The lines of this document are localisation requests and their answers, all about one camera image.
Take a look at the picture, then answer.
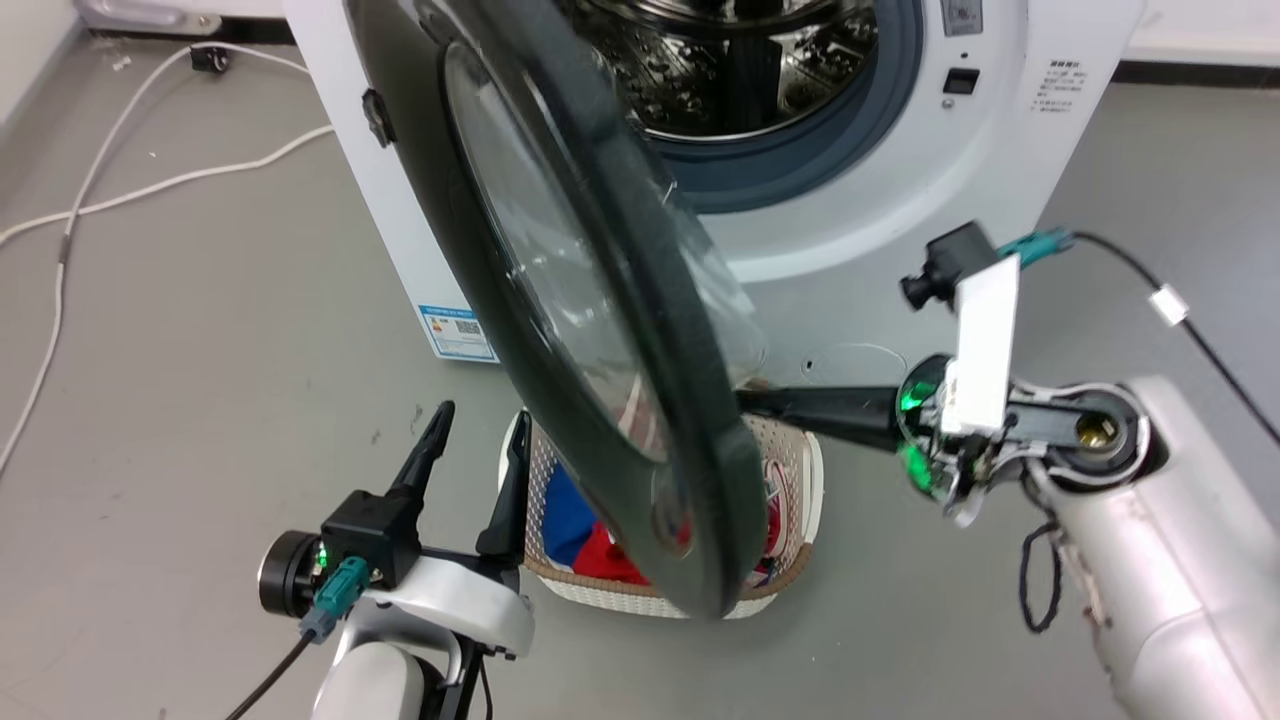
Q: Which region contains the white front-load washing machine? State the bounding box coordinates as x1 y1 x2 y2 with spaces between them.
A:
283 0 1146 403

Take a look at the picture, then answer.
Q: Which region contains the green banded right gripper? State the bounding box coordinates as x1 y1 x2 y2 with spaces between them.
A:
736 352 1013 529

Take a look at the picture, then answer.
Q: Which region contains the long thin white floor cable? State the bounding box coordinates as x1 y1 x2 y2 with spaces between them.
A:
0 42 313 473

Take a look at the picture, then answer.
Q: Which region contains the dark grey round washer door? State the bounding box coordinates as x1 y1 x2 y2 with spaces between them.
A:
345 0 771 621

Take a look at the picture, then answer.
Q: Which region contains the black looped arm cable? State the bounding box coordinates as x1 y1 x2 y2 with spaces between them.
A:
1018 518 1065 637

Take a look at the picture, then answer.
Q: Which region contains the white red striped garment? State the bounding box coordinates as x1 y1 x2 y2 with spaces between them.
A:
762 458 793 576

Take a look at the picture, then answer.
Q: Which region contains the teal plug black cable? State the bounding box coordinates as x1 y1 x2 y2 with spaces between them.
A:
996 228 1280 447
224 556 373 720

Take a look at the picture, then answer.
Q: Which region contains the blue energy label sticker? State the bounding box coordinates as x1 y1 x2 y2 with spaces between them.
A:
418 304 499 363

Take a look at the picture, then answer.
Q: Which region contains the thick white floor cable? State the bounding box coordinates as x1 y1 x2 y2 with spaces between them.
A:
0 124 336 247

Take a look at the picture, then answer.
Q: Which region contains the stainless steel washer drum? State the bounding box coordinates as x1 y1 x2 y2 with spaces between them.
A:
560 0 881 141

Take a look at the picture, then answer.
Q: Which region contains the teal plug black left cable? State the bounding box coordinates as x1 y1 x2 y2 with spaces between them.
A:
224 556 373 720

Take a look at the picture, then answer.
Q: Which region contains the white woven laundry basket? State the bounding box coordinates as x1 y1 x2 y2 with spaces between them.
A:
498 408 826 621

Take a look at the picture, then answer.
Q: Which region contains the white camera mounting plate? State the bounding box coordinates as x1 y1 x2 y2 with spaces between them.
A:
938 254 1023 439

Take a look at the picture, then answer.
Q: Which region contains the teal plug black right cable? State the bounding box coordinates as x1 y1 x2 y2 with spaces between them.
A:
996 228 1280 447

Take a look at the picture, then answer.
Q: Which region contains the blue garment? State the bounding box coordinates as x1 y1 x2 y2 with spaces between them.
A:
543 464 601 569

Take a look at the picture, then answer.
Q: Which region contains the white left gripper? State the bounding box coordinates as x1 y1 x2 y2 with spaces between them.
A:
362 400 537 661

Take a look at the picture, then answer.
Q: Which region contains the grey metal base plate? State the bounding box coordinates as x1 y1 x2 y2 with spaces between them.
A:
76 0 225 37

